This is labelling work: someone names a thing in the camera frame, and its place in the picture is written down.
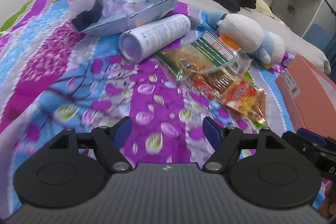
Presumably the white cylindrical can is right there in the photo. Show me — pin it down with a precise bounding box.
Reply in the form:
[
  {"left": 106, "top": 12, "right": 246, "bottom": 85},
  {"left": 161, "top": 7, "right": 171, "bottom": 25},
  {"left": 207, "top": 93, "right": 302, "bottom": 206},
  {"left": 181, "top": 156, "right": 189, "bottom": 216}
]
[{"left": 119, "top": 13, "right": 191, "bottom": 62}]

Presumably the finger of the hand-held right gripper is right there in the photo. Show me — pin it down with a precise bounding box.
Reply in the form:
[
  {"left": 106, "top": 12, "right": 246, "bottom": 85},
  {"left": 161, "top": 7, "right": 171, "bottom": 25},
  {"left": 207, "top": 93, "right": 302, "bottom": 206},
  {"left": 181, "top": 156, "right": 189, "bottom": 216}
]
[{"left": 282, "top": 128, "right": 336, "bottom": 159}]

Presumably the green label snack packet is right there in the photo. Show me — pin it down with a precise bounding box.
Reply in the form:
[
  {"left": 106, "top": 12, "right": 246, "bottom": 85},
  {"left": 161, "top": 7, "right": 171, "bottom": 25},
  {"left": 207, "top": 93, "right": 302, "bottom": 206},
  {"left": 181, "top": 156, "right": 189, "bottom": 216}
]
[{"left": 155, "top": 30, "right": 252, "bottom": 82}]

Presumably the beige pillow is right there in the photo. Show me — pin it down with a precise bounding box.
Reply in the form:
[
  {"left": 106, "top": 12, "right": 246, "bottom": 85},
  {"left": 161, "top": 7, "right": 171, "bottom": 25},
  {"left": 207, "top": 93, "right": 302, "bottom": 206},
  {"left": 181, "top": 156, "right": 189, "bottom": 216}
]
[{"left": 256, "top": 0, "right": 274, "bottom": 16}]

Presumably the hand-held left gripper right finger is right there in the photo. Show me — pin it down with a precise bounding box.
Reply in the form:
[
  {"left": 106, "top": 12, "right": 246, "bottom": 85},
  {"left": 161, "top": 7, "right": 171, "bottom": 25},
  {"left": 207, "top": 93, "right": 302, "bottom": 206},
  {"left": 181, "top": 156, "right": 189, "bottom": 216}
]
[{"left": 202, "top": 116, "right": 289, "bottom": 172}]

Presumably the red wafer snack packet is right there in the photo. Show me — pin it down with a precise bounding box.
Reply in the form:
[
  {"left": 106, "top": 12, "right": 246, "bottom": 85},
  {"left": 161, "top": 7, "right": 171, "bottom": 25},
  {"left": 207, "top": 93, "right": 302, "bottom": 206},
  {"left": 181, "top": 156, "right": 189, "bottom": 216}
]
[{"left": 191, "top": 71, "right": 238, "bottom": 99}]

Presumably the dark blue packet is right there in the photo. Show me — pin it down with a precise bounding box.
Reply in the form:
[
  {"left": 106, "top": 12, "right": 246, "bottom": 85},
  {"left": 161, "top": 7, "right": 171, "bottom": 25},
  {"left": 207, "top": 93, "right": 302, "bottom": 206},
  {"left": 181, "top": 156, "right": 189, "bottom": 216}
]
[{"left": 71, "top": 0, "right": 104, "bottom": 32}]

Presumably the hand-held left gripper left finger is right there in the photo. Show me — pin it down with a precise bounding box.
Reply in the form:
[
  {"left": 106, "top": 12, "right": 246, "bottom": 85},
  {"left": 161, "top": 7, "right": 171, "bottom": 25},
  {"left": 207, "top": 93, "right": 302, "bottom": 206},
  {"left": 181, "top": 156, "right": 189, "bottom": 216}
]
[{"left": 49, "top": 116, "right": 133, "bottom": 172}]

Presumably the pink cardboard box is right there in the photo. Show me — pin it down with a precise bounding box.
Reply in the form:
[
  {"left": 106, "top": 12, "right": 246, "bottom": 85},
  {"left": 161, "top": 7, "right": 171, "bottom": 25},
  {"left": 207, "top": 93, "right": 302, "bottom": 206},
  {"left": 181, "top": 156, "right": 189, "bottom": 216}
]
[{"left": 275, "top": 53, "right": 336, "bottom": 141}]

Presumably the orange yellow snack packet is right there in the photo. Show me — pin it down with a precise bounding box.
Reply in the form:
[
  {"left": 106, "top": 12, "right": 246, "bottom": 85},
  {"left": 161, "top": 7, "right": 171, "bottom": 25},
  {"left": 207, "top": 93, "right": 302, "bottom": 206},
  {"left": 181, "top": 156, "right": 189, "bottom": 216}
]
[{"left": 220, "top": 76, "right": 269, "bottom": 131}]

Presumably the person's right hand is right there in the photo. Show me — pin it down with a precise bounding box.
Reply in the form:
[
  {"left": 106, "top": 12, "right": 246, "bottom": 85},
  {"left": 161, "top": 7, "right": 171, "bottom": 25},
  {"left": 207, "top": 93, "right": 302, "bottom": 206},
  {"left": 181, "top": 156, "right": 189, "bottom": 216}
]
[{"left": 319, "top": 182, "right": 336, "bottom": 220}]

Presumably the purple floral blanket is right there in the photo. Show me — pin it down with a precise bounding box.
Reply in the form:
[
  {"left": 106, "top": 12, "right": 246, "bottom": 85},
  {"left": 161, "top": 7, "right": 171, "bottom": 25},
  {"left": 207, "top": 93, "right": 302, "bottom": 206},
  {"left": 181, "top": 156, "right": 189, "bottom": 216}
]
[{"left": 0, "top": 0, "right": 336, "bottom": 216}]

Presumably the white and blue plush toy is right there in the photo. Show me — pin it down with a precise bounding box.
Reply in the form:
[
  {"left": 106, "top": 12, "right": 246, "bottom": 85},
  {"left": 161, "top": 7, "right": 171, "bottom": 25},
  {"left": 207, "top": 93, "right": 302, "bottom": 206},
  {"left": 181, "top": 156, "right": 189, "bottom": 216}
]
[{"left": 207, "top": 9, "right": 286, "bottom": 66}]

